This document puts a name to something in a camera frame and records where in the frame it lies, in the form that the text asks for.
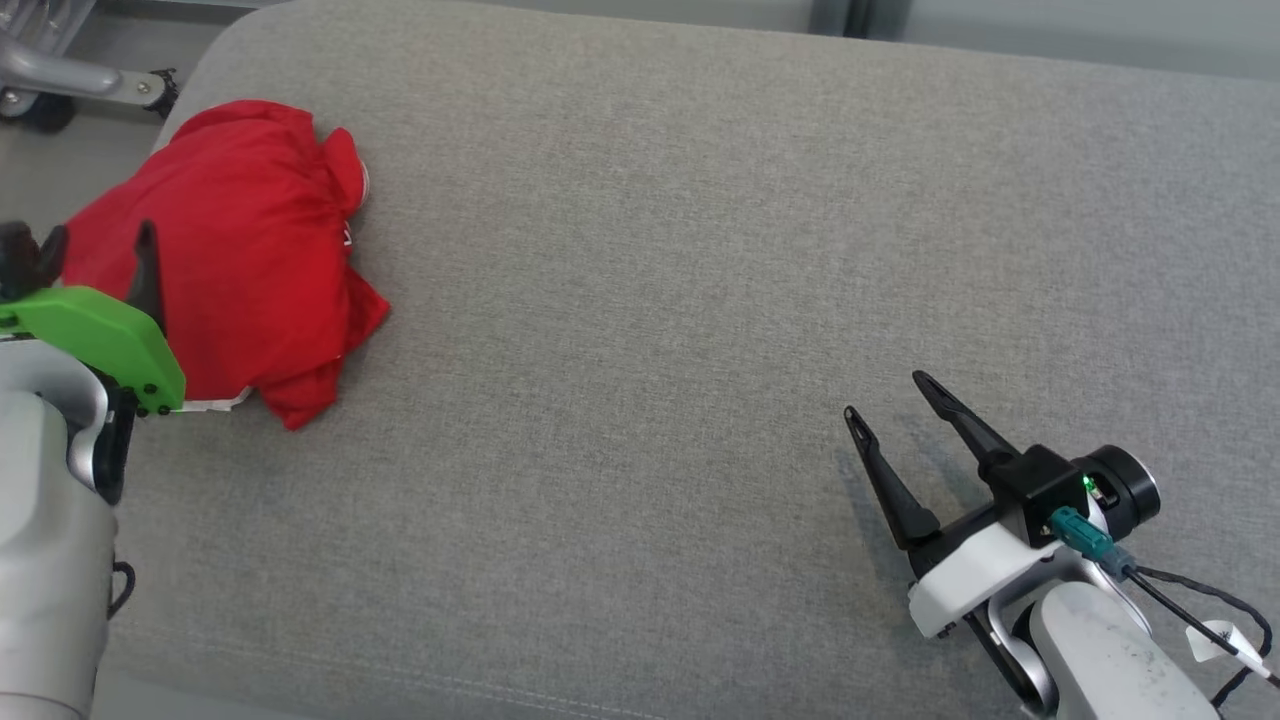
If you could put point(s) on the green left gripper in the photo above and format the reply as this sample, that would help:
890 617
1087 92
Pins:
90 330

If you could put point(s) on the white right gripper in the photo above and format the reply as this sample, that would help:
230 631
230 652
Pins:
985 570

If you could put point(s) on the red shorts with white stripe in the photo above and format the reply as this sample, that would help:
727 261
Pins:
240 190

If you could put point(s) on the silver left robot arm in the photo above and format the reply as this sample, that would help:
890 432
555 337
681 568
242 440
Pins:
45 560

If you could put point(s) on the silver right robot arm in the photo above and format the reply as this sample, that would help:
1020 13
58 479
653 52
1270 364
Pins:
1110 650

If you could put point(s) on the grey office chair base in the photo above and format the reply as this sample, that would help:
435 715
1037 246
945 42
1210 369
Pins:
60 70

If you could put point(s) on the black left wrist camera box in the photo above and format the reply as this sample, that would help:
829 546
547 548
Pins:
15 260

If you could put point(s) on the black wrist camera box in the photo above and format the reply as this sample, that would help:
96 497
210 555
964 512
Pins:
15 260
1040 490

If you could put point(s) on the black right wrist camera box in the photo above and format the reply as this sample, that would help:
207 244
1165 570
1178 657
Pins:
1040 490

